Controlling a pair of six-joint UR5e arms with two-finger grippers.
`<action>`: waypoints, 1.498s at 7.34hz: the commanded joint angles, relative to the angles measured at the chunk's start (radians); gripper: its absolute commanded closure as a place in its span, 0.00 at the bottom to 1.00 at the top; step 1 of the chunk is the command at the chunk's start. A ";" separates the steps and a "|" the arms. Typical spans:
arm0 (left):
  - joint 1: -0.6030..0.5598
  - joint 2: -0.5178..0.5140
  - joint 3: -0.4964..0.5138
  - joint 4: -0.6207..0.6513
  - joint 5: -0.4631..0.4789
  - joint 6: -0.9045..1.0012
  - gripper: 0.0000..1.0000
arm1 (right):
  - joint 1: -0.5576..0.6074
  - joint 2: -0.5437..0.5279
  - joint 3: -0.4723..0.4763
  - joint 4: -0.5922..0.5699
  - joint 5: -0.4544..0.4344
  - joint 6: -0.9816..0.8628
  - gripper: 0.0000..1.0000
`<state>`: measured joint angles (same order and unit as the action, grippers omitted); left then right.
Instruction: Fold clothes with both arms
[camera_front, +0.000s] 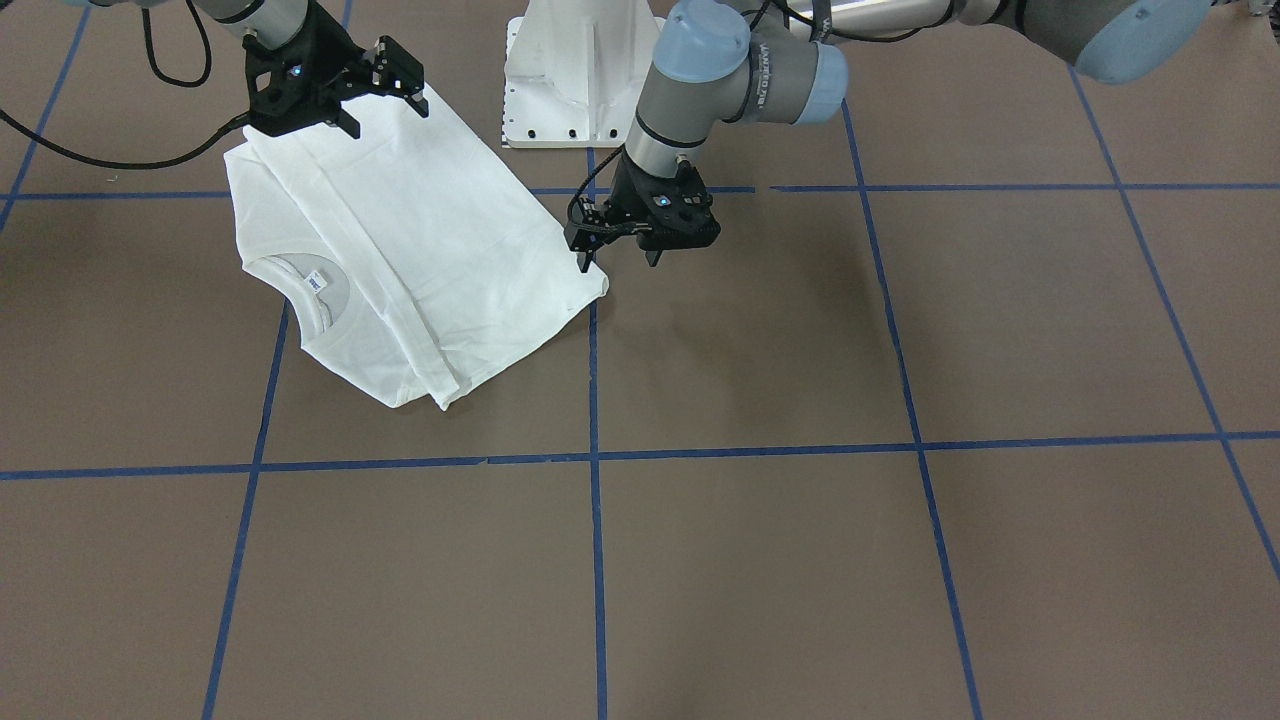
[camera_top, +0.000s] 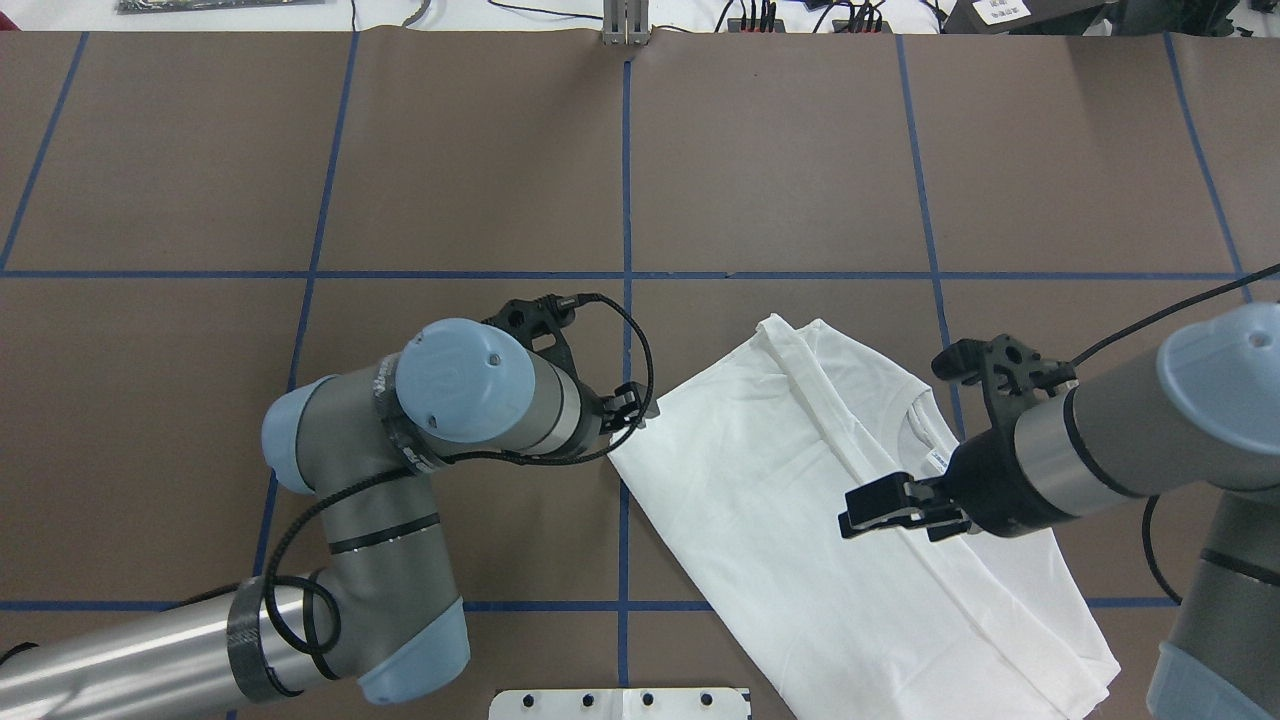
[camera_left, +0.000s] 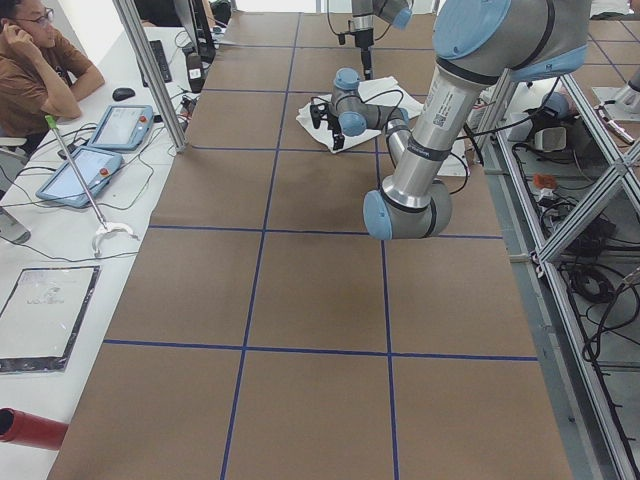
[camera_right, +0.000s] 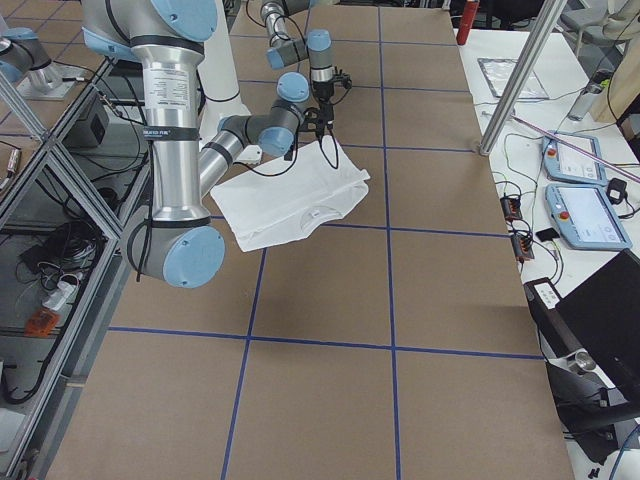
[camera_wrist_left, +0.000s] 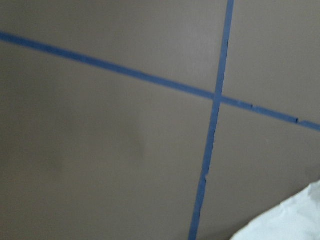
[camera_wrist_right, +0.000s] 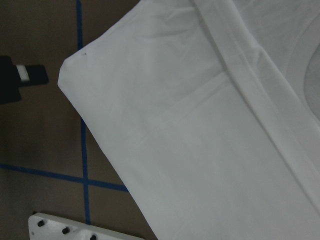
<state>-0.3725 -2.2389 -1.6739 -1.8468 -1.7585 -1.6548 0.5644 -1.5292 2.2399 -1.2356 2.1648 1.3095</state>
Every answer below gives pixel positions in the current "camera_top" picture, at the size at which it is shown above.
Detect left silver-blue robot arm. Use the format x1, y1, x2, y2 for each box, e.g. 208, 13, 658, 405
3, 318, 654, 719

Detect aluminium frame post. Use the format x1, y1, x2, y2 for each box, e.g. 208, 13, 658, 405
600, 0, 653, 46

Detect white long-sleeve printed t-shirt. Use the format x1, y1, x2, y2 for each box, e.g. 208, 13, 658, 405
608, 314, 1123, 720

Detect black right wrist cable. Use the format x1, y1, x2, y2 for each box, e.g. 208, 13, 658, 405
1070, 264, 1280, 605

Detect upper black-orange connector block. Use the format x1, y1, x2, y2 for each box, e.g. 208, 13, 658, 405
716, 1, 785, 35

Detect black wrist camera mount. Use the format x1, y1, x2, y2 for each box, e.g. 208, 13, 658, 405
931, 334, 1079, 430
481, 293, 581, 378

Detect white central pedestal column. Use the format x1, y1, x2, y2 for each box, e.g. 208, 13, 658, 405
486, 687, 754, 719

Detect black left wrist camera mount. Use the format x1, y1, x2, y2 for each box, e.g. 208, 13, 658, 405
481, 293, 581, 378

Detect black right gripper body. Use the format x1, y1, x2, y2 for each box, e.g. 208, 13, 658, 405
942, 428, 1041, 538

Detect black-orange connector block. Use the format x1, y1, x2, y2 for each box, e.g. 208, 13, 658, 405
806, 1, 893, 35
716, 1, 785, 35

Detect black laptop computer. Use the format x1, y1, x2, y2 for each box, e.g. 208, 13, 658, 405
940, 1, 1126, 37

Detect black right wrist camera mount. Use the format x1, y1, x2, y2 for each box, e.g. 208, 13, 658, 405
931, 334, 1079, 430

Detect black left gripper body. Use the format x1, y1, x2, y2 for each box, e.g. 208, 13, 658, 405
572, 380, 611, 447

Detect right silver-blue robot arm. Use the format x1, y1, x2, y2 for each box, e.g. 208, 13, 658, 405
838, 304, 1279, 719

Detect lower black-orange connector block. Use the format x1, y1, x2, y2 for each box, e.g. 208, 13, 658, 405
806, 1, 893, 35

